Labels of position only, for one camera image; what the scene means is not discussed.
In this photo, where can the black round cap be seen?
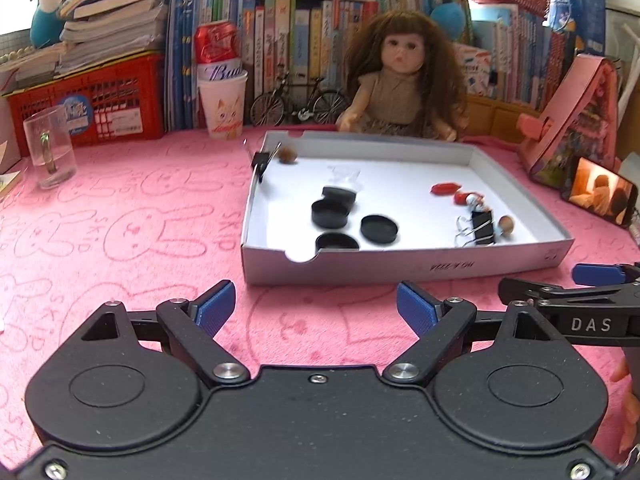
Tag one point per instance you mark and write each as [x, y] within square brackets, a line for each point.
[344, 196]
[329, 214]
[378, 229]
[335, 241]

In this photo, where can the white paper cup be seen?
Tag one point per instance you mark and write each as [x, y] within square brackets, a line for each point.
[223, 106]

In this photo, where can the right hand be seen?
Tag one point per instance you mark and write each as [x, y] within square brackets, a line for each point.
[630, 406]

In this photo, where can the pink toy house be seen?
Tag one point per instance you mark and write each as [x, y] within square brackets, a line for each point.
[580, 120]

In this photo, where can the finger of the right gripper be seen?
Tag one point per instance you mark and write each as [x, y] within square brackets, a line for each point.
[547, 296]
[605, 274]

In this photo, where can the black binder clip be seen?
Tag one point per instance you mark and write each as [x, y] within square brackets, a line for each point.
[476, 230]

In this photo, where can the red alligator clip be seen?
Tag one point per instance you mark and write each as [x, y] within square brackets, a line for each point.
[465, 197]
[445, 188]

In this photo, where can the clear glass cup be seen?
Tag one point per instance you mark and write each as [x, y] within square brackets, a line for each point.
[50, 147]

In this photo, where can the red Budweiser can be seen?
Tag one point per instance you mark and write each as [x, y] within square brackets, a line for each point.
[217, 51]

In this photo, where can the brown haired doll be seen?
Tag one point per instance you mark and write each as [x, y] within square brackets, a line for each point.
[403, 79]

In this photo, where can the binder clip on box edge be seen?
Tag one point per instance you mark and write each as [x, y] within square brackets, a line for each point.
[259, 161]

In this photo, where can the white cardboard box lid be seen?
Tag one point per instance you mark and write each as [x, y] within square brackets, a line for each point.
[392, 177]

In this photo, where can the black miniature bicycle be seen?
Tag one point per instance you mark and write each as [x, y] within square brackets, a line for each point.
[298, 103]

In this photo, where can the red plastic basket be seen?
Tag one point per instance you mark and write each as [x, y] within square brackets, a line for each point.
[116, 102]

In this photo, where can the pink bunny tablecloth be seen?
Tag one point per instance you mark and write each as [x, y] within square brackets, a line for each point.
[89, 389]

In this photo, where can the brown walnut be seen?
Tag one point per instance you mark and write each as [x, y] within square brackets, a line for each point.
[505, 226]
[286, 155]

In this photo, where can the smartphone with lit screen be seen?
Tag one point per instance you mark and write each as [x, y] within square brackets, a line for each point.
[599, 191]

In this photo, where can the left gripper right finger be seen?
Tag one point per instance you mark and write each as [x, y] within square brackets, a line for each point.
[441, 327]

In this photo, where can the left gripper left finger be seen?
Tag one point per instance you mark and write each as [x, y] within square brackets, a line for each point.
[191, 326]

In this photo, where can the white stationery box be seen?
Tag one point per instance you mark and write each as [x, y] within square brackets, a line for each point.
[475, 64]

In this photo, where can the stack of books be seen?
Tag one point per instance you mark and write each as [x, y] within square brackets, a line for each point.
[67, 36]

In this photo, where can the row of upright books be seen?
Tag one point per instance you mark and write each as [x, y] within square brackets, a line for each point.
[311, 38]

